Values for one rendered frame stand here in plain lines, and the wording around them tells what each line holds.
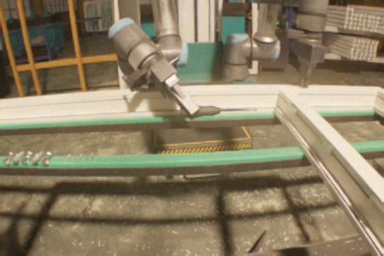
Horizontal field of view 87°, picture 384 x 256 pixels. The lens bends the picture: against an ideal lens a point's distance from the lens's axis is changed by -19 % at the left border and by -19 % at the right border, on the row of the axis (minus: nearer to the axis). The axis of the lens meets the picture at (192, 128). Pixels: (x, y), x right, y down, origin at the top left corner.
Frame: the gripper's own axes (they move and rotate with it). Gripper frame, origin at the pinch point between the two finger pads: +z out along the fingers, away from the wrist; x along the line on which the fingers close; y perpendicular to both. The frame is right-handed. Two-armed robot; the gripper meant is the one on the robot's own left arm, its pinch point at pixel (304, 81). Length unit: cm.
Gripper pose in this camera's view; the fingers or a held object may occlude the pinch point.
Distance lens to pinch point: 85.8
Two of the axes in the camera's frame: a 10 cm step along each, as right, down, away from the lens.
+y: 10.0, -0.4, 0.3
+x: -0.5, -4.8, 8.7
